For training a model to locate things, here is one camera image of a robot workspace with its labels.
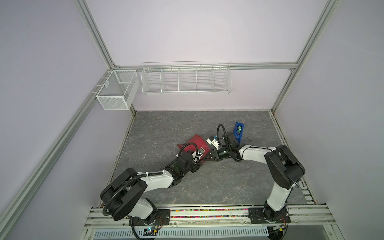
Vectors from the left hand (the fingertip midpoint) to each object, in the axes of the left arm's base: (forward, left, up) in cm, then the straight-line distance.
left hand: (197, 156), depth 88 cm
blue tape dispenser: (+19, -30, -1) cm, 36 cm away
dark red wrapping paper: (-5, +1, +22) cm, 22 cm away
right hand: (-3, -4, 0) cm, 5 cm away
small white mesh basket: (+44, +51, +16) cm, 69 cm away
